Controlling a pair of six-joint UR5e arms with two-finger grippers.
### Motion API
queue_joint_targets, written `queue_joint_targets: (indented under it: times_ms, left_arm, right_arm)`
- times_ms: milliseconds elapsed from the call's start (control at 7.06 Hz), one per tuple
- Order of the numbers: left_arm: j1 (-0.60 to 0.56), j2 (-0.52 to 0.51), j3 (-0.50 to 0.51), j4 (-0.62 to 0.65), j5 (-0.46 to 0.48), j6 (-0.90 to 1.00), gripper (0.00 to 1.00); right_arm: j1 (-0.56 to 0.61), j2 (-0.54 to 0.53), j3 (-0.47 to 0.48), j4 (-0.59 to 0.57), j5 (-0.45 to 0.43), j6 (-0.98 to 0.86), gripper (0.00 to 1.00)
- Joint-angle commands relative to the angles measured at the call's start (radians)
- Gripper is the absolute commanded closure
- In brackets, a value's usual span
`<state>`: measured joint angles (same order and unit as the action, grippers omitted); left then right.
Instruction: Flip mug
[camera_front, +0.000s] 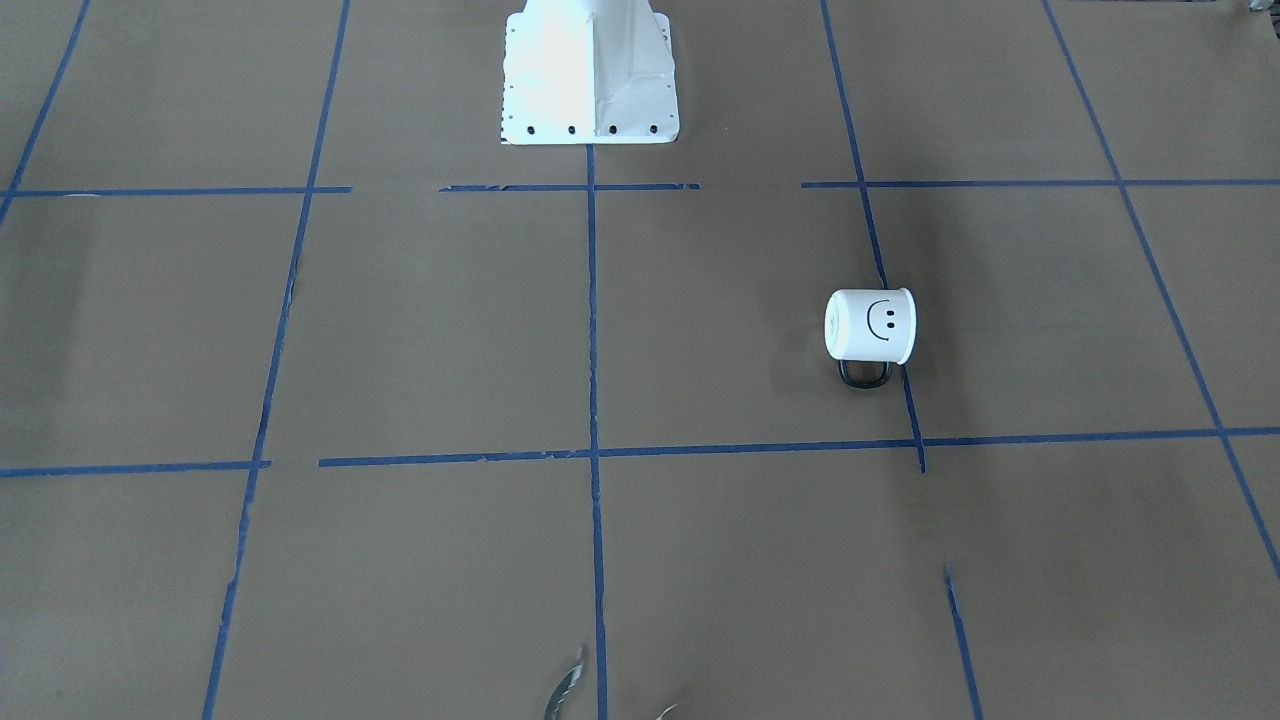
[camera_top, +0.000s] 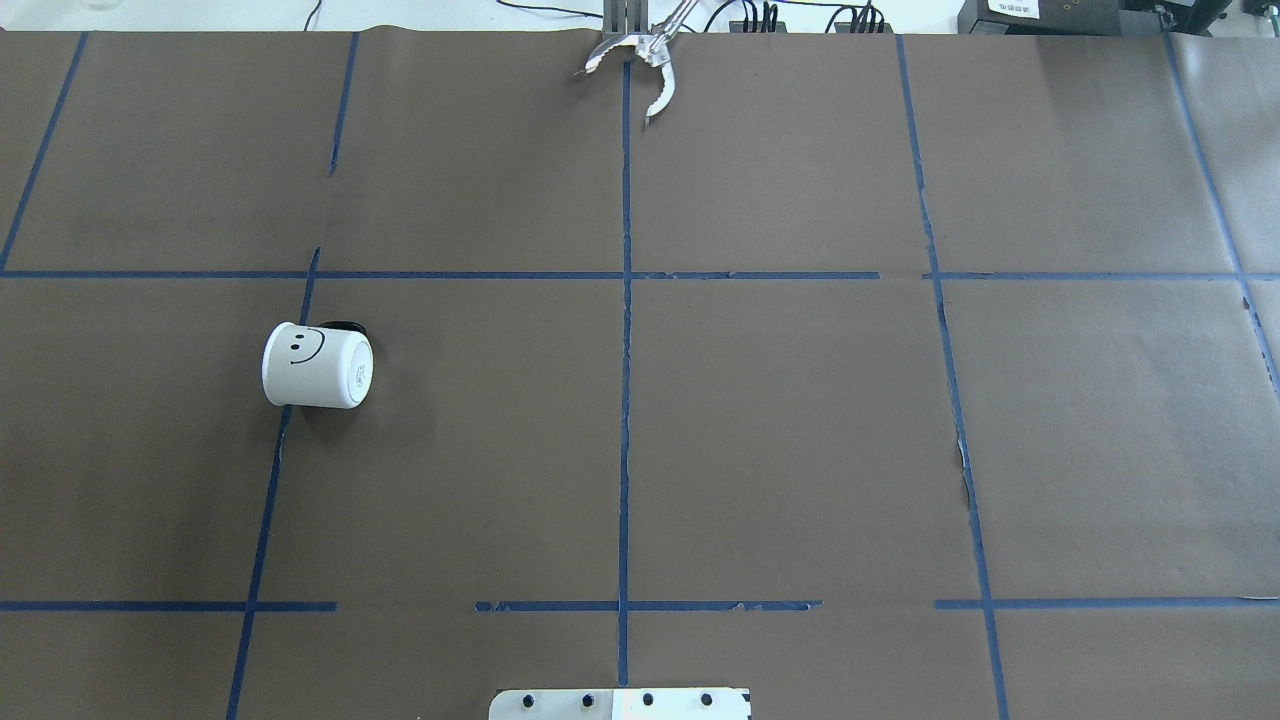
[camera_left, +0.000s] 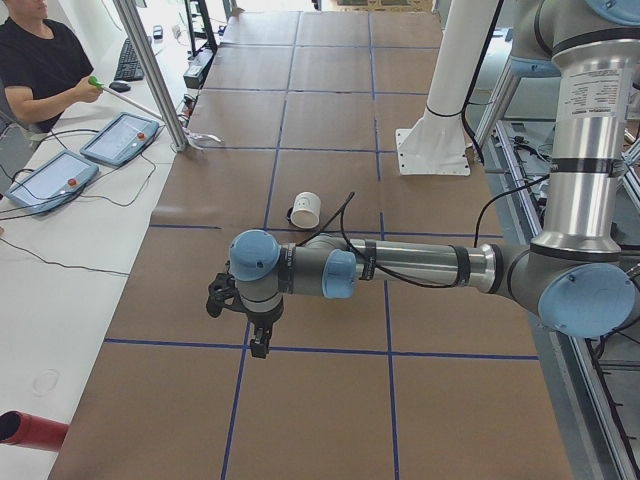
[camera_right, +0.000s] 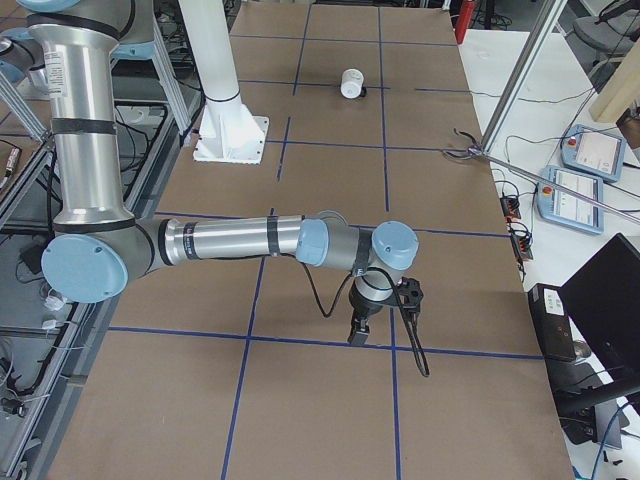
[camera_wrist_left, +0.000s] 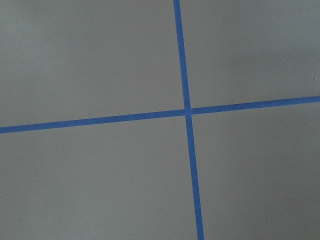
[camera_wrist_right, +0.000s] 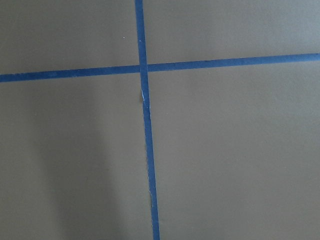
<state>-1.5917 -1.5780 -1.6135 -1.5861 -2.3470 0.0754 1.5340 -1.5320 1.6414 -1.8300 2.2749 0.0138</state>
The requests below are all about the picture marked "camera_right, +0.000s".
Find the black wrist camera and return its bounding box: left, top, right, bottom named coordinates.
left=398, top=277, right=424, bottom=315

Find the red fire extinguisher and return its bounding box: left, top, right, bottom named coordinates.
left=454, top=0, right=476, bottom=45

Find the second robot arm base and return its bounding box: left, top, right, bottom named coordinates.
left=1, top=27, right=49, bottom=100

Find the metal reacher grabber tool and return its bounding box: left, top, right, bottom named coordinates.
left=442, top=129, right=639, bottom=224

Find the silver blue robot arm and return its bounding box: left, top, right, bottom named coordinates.
left=25, top=1, right=422, bottom=347

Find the aluminium frame strut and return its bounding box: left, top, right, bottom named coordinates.
left=480, top=0, right=567, bottom=153

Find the wooden beam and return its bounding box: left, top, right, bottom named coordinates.
left=589, top=41, right=640, bottom=123

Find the black monitor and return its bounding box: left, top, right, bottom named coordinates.
left=560, top=233, right=639, bottom=376

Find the office chair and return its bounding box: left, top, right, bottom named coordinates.
left=573, top=0, right=639, bottom=66

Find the black computer box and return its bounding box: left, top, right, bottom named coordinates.
left=527, top=283, right=576, bottom=362

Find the white camera stand post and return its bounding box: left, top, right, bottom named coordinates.
left=179, top=0, right=269, bottom=165

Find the lower teach pendant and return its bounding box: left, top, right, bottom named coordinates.
left=536, top=166, right=604, bottom=235

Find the lower orange circuit board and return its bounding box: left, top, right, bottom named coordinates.
left=510, top=230, right=533, bottom=262

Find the white mug black handle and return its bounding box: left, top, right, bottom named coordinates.
left=340, top=68, right=367, bottom=100

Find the orange circuit board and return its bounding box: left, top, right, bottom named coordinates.
left=510, top=230, right=533, bottom=262
left=500, top=195, right=521, bottom=222

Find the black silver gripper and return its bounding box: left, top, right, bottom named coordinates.
left=347, top=276, right=397, bottom=346

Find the upper orange circuit board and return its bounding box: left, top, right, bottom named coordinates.
left=500, top=195, right=521, bottom=222

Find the teach pendant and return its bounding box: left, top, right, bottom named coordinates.
left=561, top=124, right=627, bottom=183
left=536, top=166, right=604, bottom=235

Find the upper teach pendant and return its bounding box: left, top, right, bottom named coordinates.
left=561, top=124, right=627, bottom=183

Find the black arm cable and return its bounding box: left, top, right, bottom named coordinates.
left=299, top=259, right=431, bottom=377

